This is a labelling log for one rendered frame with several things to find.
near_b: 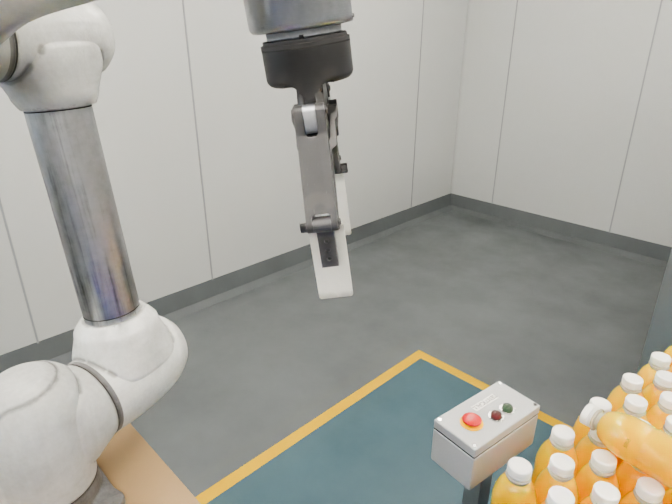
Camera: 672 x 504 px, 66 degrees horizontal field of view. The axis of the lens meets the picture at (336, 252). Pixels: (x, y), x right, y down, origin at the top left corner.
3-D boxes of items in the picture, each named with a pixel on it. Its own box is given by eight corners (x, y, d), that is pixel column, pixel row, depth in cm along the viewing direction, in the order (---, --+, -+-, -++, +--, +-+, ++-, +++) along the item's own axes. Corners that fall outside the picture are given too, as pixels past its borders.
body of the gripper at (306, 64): (348, 28, 39) (362, 149, 43) (348, 25, 46) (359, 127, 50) (251, 42, 39) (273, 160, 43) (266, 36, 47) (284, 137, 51)
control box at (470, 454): (429, 458, 103) (433, 417, 99) (493, 417, 114) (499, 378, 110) (469, 491, 95) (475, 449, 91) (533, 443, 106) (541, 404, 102)
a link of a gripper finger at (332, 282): (343, 219, 43) (343, 223, 42) (353, 292, 46) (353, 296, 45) (307, 224, 43) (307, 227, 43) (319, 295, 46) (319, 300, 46)
